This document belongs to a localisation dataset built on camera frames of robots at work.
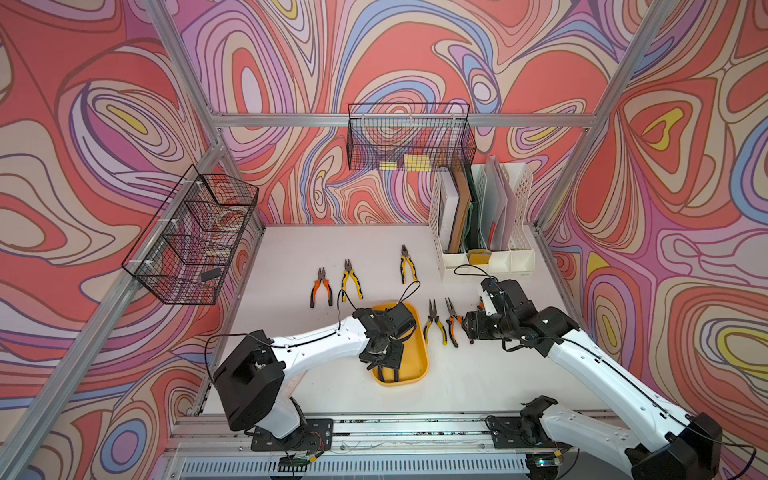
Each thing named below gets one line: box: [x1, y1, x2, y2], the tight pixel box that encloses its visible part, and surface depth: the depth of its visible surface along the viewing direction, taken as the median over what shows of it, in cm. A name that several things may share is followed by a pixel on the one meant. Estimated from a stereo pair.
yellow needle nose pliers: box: [423, 299, 448, 346], surface depth 95 cm
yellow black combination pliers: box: [400, 244, 418, 285], surface depth 110 cm
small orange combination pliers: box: [310, 267, 333, 308], surface depth 103 cm
